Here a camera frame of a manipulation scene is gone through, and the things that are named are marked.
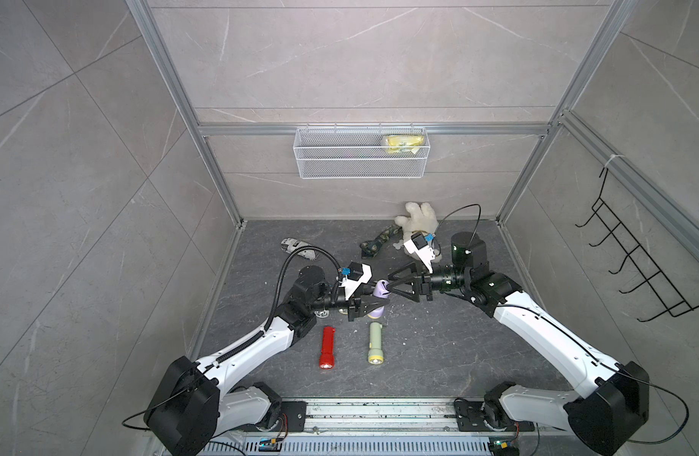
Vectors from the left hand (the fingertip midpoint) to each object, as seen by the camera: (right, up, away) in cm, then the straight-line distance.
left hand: (387, 292), depth 67 cm
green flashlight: (-2, -20, +14) cm, 25 cm away
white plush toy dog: (+17, +21, +40) cm, 48 cm away
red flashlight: (-16, -22, +15) cm, 31 cm away
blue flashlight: (-19, -11, +23) cm, 32 cm away
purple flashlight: (-2, +1, -4) cm, 4 cm away
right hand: (+1, +2, -1) cm, 3 cm away
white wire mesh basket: (-6, +45, +33) cm, 56 cm away
